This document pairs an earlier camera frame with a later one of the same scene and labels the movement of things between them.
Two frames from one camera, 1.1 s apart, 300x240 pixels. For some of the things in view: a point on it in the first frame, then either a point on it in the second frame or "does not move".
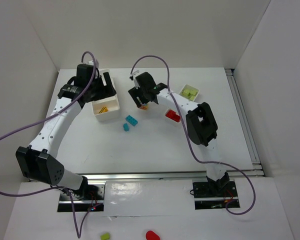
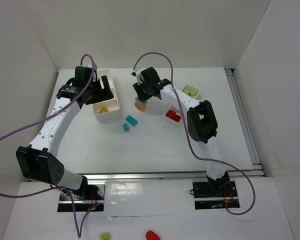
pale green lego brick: x=189 y=90 does not move
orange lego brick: x=104 y=109 does not move
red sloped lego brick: x=171 y=114 does not move
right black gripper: x=135 y=95 to x=142 y=92
